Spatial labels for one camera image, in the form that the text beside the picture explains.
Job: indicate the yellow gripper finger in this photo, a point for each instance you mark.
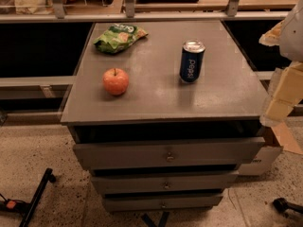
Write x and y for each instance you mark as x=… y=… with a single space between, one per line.
x=271 y=37

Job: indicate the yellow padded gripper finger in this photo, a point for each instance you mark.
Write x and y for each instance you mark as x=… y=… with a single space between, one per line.
x=284 y=93

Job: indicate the red apple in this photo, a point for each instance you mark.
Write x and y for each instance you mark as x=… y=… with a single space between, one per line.
x=115 y=81

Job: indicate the middle grey drawer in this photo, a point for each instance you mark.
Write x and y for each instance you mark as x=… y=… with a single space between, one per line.
x=163 y=182

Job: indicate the cardboard box on floor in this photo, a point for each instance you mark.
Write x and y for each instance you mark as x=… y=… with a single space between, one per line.
x=277 y=140

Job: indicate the metal shelf rail frame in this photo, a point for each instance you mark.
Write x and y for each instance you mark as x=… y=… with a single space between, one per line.
x=42 y=11

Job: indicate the grey drawer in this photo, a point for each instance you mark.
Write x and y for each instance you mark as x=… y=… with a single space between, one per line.
x=147 y=154
x=161 y=202
x=163 y=182

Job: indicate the black stand leg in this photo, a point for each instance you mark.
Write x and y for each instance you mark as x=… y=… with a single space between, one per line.
x=27 y=209

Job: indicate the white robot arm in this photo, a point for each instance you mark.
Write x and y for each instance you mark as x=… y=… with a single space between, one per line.
x=291 y=37

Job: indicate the top grey drawer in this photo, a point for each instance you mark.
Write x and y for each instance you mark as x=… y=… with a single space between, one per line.
x=147 y=154

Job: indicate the black caster wheel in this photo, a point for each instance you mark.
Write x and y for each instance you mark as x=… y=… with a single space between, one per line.
x=282 y=205

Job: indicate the bottom grey drawer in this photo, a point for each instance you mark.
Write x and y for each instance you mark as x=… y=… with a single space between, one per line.
x=161 y=202

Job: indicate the green rice chip bag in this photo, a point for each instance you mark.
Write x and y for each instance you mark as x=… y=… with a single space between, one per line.
x=118 y=37

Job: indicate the grey drawer cabinet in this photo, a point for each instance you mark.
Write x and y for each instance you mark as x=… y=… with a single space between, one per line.
x=224 y=102

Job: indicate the blue pepsi can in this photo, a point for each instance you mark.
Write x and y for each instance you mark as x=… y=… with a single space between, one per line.
x=191 y=60

